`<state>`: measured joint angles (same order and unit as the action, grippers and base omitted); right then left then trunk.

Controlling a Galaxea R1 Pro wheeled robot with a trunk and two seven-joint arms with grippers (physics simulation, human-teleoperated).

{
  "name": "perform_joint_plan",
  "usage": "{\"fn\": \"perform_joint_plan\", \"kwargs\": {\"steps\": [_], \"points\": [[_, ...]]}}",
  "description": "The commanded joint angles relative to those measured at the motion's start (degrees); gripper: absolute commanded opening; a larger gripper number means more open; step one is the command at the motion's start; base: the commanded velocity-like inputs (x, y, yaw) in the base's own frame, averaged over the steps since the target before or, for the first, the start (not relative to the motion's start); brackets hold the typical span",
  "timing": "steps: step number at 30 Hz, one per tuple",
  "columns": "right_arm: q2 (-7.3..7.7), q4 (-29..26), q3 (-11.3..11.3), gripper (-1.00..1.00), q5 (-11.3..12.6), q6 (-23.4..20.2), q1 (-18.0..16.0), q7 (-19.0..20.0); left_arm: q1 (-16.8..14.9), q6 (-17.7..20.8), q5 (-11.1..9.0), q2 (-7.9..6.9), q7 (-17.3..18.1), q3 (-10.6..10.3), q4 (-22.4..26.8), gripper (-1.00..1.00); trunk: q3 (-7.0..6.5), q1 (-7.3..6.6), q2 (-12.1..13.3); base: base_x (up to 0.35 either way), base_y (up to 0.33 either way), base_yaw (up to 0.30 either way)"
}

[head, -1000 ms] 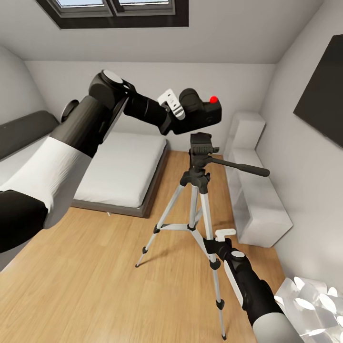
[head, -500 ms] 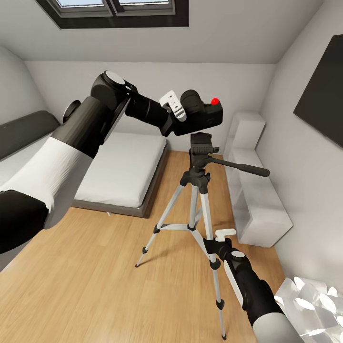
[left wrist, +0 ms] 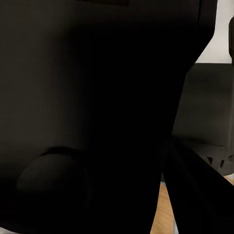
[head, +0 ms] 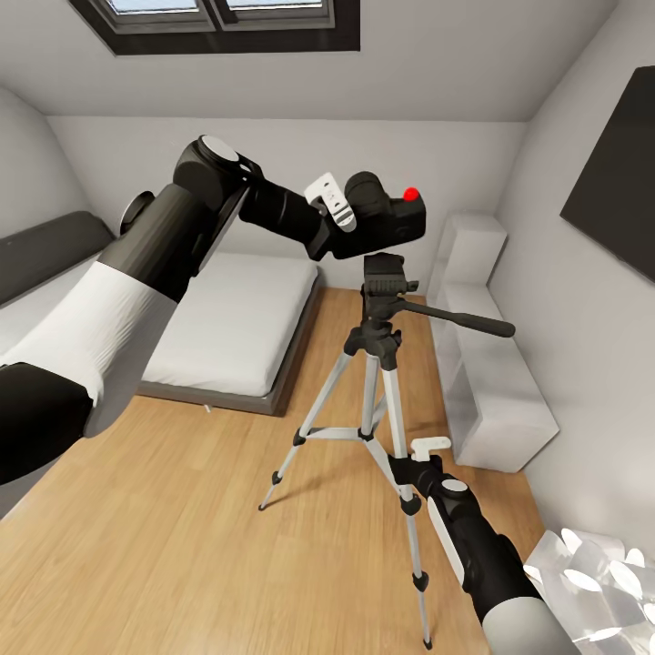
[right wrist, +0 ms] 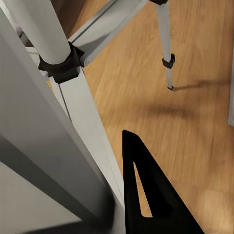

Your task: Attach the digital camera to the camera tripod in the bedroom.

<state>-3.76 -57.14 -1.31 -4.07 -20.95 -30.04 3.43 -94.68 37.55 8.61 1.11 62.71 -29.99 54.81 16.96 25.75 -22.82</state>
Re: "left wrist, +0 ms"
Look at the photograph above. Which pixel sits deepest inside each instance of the digital camera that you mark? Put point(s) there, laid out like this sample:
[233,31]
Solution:
[89,91]

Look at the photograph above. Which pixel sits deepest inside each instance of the camera tripod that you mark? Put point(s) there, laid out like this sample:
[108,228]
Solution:
[205,115]

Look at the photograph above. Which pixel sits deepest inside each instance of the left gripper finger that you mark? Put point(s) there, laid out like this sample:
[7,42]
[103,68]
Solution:
[202,199]

